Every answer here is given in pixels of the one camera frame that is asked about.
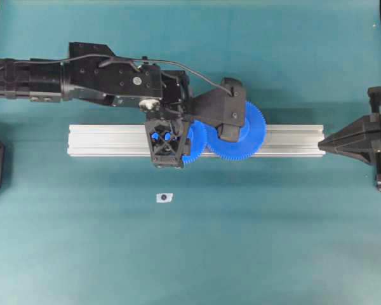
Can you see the white marker sticker black dot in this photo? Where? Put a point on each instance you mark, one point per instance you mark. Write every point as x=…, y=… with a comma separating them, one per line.
x=164, y=197

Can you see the large blue plastic gear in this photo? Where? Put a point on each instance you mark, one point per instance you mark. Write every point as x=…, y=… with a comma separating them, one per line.
x=251, y=137

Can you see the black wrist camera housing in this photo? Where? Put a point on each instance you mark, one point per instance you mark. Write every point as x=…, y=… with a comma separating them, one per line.
x=223, y=110

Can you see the silver aluminium extrusion rail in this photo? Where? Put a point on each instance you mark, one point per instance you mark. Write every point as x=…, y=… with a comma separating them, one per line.
x=284, y=141

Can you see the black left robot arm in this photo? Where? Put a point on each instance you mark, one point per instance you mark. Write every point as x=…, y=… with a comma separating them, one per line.
x=93, y=73

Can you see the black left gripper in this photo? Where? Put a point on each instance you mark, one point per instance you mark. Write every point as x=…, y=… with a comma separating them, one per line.
x=167, y=140

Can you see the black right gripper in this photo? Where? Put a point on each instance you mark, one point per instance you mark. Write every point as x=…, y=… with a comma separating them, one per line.
x=367, y=127

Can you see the small blue plastic gear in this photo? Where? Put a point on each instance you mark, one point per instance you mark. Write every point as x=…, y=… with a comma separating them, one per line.
x=198, y=141

